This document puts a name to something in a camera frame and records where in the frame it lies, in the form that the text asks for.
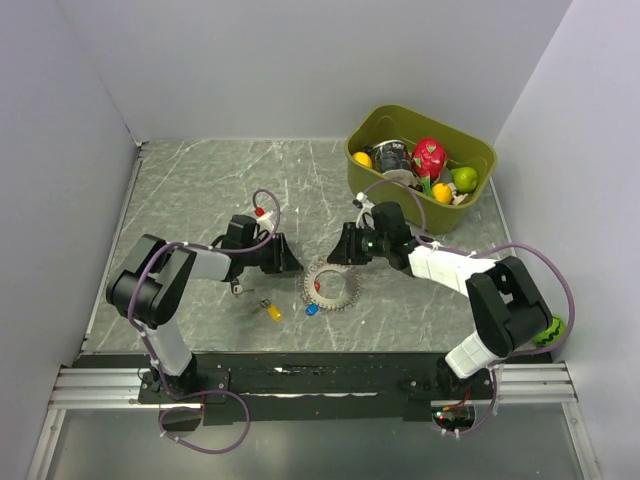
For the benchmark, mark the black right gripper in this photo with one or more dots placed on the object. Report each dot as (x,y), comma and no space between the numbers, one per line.
(346,250)

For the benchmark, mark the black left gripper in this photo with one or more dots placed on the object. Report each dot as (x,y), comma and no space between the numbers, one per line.
(283,260)

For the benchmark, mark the metal disc keyring with rings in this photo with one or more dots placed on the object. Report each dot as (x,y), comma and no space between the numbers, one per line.
(340,286)

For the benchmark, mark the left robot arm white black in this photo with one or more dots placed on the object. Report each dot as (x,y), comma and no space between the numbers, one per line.
(149,285)

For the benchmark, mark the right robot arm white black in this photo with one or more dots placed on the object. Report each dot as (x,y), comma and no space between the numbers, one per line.
(507,307)

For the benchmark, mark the yellow tag key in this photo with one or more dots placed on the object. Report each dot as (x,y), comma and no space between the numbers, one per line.
(267,306)

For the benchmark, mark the yellow lemon toy left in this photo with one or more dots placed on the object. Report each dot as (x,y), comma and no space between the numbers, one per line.
(363,159)

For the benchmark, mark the yellow lemon toy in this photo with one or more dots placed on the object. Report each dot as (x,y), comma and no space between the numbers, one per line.
(363,159)
(442,193)

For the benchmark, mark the black printed cup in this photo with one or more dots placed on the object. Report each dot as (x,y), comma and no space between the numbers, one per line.
(392,160)

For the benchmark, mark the yellow lemon toy right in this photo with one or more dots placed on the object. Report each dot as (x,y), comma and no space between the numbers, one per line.
(442,193)

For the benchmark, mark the olive green plastic bin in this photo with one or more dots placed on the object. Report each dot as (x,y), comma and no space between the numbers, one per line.
(396,122)

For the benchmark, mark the red dragon fruit toy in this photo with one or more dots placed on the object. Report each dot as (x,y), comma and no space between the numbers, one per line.
(428,159)

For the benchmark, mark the green pear toy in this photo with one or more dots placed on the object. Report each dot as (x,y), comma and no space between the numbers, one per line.
(465,179)

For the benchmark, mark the green watermelon ball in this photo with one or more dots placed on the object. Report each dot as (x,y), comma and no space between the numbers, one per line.
(551,335)

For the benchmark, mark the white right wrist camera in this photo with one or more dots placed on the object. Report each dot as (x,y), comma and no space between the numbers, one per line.
(364,206)

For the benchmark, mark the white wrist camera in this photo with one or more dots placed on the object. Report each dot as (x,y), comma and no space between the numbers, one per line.
(364,206)
(266,220)

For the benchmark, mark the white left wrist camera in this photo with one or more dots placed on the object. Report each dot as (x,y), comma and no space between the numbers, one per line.
(266,220)

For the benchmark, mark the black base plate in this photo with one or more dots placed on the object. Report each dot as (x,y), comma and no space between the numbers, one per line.
(271,386)

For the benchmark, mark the aluminium rail frame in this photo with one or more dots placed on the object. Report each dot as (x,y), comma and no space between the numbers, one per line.
(118,388)

